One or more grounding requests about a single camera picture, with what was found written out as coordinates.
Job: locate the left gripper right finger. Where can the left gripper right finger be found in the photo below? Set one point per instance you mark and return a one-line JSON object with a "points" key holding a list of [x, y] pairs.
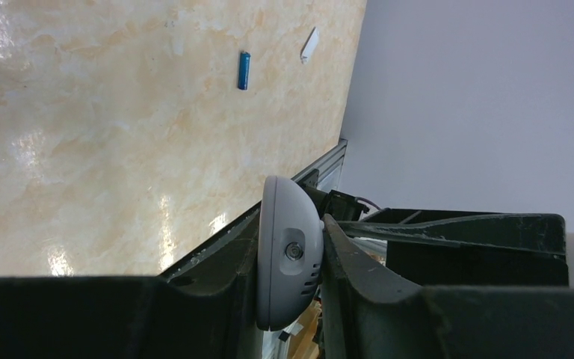
{"points": [[406, 283]]}

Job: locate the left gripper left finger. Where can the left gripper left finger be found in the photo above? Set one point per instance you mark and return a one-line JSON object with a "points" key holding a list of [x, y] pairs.
{"points": [[85, 317]]}

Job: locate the white remote control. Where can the white remote control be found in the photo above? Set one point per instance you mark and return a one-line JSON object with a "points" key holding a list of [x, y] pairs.
{"points": [[289, 255]]}

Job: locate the white battery cover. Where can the white battery cover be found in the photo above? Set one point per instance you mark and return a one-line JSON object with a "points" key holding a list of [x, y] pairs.
{"points": [[310, 46]]}

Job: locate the blue AAA battery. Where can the blue AAA battery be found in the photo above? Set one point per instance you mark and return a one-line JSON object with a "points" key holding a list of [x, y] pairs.
{"points": [[243, 70]]}

